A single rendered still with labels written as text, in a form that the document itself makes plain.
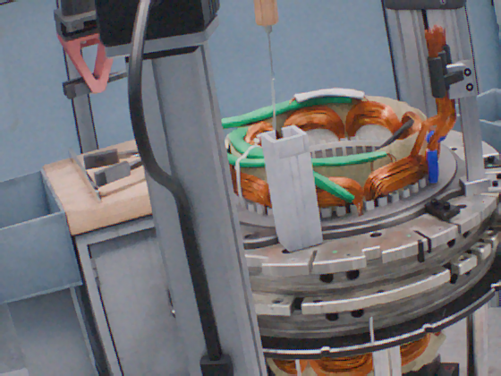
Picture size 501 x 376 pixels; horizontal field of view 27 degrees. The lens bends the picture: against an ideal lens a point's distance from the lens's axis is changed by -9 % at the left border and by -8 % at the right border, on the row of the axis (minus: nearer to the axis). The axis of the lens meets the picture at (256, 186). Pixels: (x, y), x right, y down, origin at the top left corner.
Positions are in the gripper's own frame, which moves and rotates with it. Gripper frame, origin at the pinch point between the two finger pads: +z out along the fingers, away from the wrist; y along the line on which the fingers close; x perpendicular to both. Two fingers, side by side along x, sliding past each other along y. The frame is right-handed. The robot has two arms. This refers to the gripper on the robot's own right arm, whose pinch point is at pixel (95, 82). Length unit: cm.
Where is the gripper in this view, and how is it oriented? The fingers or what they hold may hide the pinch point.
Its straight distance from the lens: 124.7
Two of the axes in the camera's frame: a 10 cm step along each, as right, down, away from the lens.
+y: 3.4, 3.0, -8.9
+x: 9.3, -2.4, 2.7
